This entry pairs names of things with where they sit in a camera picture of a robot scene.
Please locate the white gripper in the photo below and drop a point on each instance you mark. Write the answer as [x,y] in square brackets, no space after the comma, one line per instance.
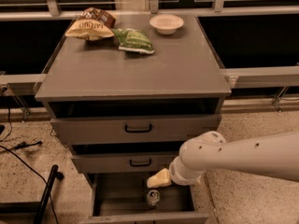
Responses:
[177,178]

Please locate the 7up soda can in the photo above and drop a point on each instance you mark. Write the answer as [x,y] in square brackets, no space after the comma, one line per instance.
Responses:
[153,198]

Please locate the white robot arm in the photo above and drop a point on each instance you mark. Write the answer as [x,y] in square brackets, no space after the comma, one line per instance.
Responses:
[275,156]

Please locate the grey bottom drawer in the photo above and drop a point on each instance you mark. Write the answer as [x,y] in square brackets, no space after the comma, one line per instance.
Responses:
[121,198]

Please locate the grey drawer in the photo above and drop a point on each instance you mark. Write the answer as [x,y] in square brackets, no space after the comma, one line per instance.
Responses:
[121,198]
[114,158]
[102,122]

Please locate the grey middle drawer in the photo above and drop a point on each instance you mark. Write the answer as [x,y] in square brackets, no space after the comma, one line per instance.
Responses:
[114,158]

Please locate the grey drawer cabinet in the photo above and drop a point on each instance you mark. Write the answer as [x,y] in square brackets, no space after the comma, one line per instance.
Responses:
[124,115]

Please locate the grey top drawer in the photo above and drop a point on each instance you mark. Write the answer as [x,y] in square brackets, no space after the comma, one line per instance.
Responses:
[102,122]

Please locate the green chip bag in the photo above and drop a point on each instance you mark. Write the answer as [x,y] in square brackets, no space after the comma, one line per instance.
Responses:
[133,41]

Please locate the white bowl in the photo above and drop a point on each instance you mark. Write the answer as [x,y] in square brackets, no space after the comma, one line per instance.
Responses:
[166,24]

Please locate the black stand leg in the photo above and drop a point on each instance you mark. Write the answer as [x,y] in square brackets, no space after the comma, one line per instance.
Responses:
[36,208]

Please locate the brown yellow chip bag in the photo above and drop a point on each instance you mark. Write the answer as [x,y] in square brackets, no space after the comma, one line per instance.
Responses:
[93,24]

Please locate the black middle drawer handle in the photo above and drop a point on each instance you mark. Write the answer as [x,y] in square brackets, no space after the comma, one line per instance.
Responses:
[140,163]

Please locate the black drawer handle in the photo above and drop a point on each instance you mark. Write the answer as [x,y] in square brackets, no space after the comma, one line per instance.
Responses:
[129,129]
[140,163]

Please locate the black top drawer handle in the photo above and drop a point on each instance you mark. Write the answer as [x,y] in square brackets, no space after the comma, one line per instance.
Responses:
[129,129]

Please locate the metal railing frame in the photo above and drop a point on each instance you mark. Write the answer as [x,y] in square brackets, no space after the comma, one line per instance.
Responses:
[130,10]

